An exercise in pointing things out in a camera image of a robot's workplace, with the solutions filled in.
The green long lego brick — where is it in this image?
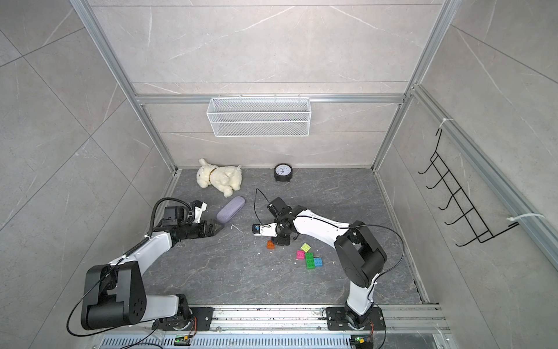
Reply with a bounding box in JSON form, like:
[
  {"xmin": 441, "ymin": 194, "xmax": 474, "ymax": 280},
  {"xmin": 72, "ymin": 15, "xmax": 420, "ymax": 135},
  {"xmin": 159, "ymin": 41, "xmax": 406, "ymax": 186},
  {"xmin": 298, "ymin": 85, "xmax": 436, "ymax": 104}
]
[{"xmin": 305, "ymin": 252, "xmax": 315, "ymax": 270}]

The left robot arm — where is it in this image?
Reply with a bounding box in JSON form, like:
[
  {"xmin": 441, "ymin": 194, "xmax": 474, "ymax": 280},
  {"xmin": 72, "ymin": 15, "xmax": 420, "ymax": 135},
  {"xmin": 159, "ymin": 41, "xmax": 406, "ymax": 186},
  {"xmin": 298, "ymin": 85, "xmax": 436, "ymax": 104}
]
[{"xmin": 81, "ymin": 219, "xmax": 224, "ymax": 330}]

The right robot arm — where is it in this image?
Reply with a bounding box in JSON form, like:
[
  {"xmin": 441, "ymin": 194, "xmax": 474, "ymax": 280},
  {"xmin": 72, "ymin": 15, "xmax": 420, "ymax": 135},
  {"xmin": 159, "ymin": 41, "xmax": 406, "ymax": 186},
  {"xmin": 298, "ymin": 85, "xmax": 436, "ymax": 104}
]
[{"xmin": 270, "ymin": 207, "xmax": 387, "ymax": 330}]

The purple glasses case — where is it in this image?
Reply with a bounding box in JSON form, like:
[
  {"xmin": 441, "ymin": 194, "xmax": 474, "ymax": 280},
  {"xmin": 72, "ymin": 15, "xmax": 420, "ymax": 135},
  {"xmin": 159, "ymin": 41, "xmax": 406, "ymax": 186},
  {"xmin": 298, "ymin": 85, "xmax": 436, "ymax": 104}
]
[{"xmin": 216, "ymin": 196, "xmax": 246, "ymax": 224}]

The cream plush dog toy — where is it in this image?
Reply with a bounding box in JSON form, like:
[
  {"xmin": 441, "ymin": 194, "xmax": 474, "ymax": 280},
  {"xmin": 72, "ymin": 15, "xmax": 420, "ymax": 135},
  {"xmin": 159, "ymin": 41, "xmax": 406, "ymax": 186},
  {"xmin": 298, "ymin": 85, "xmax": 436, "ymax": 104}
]
[{"xmin": 196, "ymin": 159, "xmax": 242, "ymax": 198}]

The black round clock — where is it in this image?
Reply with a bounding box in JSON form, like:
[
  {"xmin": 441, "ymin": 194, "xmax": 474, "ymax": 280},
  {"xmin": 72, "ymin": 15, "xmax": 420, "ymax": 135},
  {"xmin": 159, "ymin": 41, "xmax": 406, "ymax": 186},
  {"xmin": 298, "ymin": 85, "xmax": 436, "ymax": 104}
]
[{"xmin": 274, "ymin": 164, "xmax": 293, "ymax": 183}]

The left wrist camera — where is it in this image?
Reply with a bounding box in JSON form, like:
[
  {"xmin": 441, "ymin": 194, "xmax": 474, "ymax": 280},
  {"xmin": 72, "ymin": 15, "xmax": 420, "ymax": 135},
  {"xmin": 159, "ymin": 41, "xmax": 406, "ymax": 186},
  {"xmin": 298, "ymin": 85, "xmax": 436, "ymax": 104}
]
[{"xmin": 190, "ymin": 200, "xmax": 207, "ymax": 224}]

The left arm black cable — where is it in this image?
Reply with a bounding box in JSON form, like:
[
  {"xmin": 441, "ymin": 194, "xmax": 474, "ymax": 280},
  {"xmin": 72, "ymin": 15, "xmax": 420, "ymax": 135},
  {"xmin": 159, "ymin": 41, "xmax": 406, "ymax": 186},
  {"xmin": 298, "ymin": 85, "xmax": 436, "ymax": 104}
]
[{"xmin": 66, "ymin": 197, "xmax": 193, "ymax": 337}]

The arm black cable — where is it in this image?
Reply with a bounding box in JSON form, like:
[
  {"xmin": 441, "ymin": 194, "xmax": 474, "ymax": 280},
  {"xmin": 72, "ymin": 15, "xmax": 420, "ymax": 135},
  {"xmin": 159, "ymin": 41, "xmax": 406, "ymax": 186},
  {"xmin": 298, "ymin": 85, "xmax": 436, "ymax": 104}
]
[
  {"xmin": 66, "ymin": 197, "xmax": 193, "ymax": 337},
  {"xmin": 253, "ymin": 188, "xmax": 405, "ymax": 302}
]

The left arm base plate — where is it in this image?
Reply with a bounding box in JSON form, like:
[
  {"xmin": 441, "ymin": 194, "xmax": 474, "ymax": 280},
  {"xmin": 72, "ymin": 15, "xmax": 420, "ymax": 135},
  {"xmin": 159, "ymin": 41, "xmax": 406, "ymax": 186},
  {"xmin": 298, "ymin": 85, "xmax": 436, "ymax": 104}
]
[{"xmin": 151, "ymin": 307, "xmax": 214, "ymax": 332}]

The aluminium mounting rail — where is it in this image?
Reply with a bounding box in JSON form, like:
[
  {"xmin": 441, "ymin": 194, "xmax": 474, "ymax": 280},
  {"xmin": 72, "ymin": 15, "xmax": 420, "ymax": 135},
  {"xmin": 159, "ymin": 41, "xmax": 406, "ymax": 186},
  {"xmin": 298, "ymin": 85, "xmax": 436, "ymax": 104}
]
[{"xmin": 92, "ymin": 305, "xmax": 457, "ymax": 348}]

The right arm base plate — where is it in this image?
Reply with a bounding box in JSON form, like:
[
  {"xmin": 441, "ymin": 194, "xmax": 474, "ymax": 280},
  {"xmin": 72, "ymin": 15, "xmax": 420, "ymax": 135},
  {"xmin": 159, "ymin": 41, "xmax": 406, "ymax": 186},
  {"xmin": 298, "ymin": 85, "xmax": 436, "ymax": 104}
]
[{"xmin": 323, "ymin": 306, "xmax": 386, "ymax": 331}]

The white wire basket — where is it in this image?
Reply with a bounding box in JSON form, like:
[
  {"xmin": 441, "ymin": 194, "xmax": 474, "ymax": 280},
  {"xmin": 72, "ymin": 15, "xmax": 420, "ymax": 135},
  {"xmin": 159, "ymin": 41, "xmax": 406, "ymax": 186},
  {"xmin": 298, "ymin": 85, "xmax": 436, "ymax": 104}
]
[{"xmin": 206, "ymin": 97, "xmax": 312, "ymax": 138}]

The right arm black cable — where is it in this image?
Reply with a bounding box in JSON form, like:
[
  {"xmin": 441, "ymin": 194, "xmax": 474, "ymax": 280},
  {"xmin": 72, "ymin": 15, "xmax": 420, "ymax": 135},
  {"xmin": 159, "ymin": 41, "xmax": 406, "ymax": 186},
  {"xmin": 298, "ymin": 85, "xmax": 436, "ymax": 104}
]
[{"xmin": 253, "ymin": 188, "xmax": 405, "ymax": 302}]

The black wall hook rack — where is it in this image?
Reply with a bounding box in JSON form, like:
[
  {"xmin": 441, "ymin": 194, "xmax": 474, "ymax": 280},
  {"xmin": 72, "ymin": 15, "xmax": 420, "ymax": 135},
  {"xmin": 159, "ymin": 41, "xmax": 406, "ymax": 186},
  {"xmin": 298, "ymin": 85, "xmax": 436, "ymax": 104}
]
[{"xmin": 417, "ymin": 129, "xmax": 520, "ymax": 247}]

